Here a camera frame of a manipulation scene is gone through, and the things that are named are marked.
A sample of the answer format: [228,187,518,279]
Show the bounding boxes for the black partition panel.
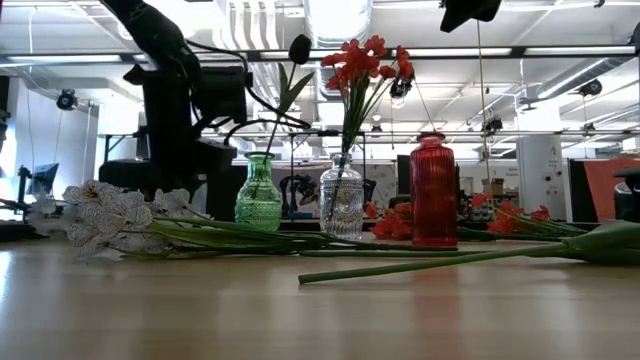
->
[206,187,237,222]

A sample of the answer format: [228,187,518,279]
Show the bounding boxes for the red glass vase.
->
[409,131,459,247]

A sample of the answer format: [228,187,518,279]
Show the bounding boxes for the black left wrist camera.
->
[193,65,251,125]

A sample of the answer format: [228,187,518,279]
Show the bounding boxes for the black aluminium table frame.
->
[0,219,640,237]

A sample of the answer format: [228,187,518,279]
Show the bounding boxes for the background computer monitor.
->
[27,162,60,196]

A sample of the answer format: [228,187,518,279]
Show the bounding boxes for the green glass vase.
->
[233,151,284,232]

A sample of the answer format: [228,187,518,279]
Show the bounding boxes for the orange partition panel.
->
[582,157,640,224]

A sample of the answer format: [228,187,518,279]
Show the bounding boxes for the black office chair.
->
[612,167,640,224]

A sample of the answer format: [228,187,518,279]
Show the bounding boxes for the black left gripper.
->
[97,64,240,202]

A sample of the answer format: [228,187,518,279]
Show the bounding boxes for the white room pillar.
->
[516,104,566,222]

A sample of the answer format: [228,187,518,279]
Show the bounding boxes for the clear glass vase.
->
[319,152,365,242]

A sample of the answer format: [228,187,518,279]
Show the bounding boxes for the thin hanging cord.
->
[473,19,491,206]

